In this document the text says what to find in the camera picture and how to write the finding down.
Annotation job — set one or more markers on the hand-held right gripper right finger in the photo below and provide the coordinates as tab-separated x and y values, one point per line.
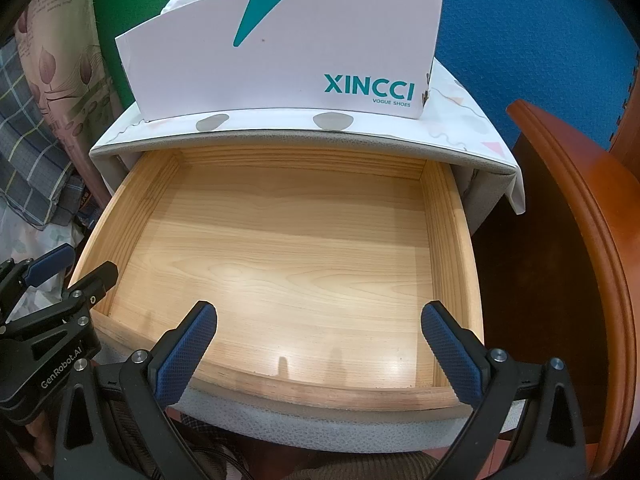
450	355

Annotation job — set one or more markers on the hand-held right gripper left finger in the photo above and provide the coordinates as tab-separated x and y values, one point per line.
185	355

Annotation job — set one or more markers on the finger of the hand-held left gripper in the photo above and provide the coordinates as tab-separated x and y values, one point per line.
47	262
95	280

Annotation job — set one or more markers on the wooden drawer with grey front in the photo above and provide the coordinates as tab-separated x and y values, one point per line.
300	260

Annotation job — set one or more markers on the white shoe box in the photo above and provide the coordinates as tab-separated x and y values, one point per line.
275	60

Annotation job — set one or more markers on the person's left hand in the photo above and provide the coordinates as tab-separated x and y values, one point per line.
35	435

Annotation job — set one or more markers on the crumpled white clothes pile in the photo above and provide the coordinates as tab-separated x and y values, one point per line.
30	240

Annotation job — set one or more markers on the plaid slipper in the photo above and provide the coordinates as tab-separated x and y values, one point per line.
200	417

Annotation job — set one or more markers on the blue packet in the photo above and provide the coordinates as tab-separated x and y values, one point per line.
87	205

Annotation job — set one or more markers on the grey plaid blanket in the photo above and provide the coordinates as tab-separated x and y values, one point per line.
30	160

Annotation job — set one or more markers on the pink floral cloth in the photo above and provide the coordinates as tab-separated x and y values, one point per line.
65	60

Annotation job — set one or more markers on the white patterned cover cloth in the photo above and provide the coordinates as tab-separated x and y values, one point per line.
450	120

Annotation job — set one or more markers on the grey nightstand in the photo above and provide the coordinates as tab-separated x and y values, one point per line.
300	136

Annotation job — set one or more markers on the brown wooden cabinet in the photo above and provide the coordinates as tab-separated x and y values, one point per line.
627	125

